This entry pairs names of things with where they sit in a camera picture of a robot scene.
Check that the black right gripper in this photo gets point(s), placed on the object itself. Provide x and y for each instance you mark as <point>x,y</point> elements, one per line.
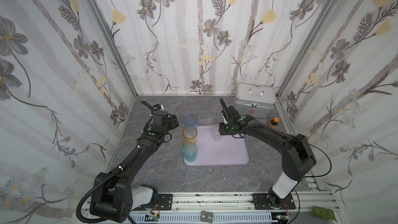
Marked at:
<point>229,115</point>

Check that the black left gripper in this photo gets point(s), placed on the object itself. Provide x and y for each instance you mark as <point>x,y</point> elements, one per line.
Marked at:
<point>172,121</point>

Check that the clear faceted glass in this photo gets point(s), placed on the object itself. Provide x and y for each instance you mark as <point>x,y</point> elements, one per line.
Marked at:
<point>208,121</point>
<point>216,136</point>

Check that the clear tall tumbler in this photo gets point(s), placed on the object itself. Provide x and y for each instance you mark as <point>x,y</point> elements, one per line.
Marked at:
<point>215,105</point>

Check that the lilac plastic tray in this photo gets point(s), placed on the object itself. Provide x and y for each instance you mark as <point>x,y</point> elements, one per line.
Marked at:
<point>228,151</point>

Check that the blue frosted plastic tumbler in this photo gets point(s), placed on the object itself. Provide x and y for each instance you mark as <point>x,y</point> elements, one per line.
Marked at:
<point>191,121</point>

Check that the yellow plastic tumbler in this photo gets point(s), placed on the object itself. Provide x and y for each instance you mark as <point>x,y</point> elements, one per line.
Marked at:
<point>190,135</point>

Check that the teal dotted plastic tumbler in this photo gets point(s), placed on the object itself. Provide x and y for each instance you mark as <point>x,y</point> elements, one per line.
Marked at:
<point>190,151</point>

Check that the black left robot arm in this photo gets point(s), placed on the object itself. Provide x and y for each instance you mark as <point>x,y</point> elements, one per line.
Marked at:
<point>111,196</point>

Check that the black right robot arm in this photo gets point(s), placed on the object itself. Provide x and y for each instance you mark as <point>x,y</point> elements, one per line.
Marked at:
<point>297,154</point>

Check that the silver metal first-aid case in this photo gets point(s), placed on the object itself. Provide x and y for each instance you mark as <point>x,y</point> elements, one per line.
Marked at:
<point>255,100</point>

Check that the brown bottle orange cap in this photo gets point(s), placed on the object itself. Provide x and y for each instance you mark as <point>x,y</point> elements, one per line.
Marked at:
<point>274,123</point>

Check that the green circuit board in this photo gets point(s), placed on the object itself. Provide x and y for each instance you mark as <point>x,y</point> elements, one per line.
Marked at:
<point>324,213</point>

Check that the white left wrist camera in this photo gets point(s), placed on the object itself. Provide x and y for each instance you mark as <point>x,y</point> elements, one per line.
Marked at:
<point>158,107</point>

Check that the white slotted cable duct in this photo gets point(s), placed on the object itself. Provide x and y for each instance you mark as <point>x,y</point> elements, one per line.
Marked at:
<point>208,218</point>

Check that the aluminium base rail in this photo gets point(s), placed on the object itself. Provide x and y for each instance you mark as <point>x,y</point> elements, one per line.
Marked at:
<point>241,202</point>

